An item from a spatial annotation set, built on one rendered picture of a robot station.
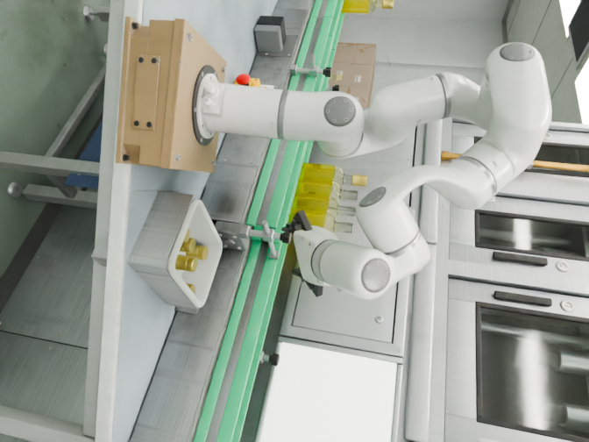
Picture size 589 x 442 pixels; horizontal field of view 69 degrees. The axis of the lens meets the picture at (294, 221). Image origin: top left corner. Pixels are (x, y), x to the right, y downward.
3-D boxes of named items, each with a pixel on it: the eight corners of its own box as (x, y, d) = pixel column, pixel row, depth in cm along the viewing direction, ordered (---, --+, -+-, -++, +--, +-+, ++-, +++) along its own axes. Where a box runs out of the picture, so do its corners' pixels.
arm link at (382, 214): (465, 197, 75) (378, 270, 70) (434, 134, 71) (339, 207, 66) (504, 201, 67) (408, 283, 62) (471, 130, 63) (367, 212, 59)
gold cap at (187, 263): (172, 266, 95) (189, 268, 95) (177, 252, 97) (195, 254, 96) (177, 272, 99) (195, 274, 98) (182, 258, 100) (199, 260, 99)
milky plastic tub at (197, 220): (168, 305, 100) (202, 311, 98) (127, 262, 81) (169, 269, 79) (192, 241, 108) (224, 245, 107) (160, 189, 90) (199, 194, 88)
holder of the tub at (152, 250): (173, 311, 104) (203, 317, 103) (126, 261, 81) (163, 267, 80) (196, 251, 113) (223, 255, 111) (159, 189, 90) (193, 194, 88)
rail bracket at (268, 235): (247, 256, 113) (294, 263, 110) (234, 224, 98) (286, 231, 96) (251, 246, 114) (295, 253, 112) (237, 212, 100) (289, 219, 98)
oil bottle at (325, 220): (261, 230, 125) (333, 239, 121) (258, 219, 120) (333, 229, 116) (266, 214, 128) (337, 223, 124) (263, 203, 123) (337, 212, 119)
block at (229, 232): (221, 250, 112) (246, 253, 111) (211, 231, 104) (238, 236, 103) (224, 238, 114) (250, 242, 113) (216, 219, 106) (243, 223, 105)
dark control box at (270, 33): (256, 52, 140) (281, 53, 139) (251, 30, 133) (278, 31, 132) (262, 36, 144) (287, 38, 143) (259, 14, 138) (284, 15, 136)
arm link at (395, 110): (436, 63, 78) (418, 100, 94) (308, 96, 79) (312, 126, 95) (450, 111, 76) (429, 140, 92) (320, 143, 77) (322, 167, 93)
